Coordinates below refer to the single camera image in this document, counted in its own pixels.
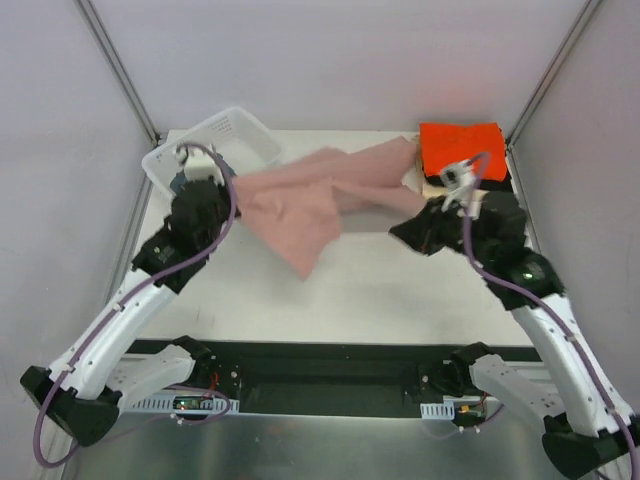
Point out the right aluminium frame post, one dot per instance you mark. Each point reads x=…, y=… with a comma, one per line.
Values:
x=567, y=46

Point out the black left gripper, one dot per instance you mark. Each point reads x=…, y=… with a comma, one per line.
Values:
x=201, y=198

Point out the beige folded t shirt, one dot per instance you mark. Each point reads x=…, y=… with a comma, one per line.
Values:
x=426, y=189

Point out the right white cable duct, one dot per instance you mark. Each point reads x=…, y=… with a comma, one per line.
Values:
x=450, y=409

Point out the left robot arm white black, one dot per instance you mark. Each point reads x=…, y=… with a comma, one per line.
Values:
x=159, y=272

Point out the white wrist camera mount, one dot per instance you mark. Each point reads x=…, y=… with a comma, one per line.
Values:
x=195, y=165
x=459, y=179

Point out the left aluminium frame post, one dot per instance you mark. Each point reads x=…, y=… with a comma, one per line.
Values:
x=96, y=27

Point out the aluminium rail profile front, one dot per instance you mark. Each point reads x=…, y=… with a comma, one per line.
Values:
x=89, y=373

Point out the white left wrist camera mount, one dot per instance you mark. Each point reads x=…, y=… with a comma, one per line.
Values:
x=195, y=165

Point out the orange folded t shirt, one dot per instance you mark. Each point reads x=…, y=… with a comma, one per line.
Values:
x=442, y=144

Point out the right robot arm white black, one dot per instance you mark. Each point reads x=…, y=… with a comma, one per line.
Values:
x=586, y=425

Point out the aluminium frame post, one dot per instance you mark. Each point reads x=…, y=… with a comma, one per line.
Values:
x=567, y=46
x=96, y=27

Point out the white plastic laundry basket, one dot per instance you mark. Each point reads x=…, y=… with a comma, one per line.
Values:
x=244, y=142

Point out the left white cable duct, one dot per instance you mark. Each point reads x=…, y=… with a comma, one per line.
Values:
x=168, y=403

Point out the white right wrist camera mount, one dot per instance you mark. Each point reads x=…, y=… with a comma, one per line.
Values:
x=459, y=179

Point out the white cable duct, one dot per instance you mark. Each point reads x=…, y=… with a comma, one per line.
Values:
x=450, y=409
x=168, y=403

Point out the black folded t shirt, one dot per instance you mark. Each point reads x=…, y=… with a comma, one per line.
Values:
x=504, y=185

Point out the blue grey t shirt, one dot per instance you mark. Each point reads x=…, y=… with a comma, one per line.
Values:
x=176, y=186

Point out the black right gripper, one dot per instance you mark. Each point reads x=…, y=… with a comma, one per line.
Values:
x=435, y=228

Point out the pink t shirt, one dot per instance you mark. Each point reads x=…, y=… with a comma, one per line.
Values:
x=296, y=209

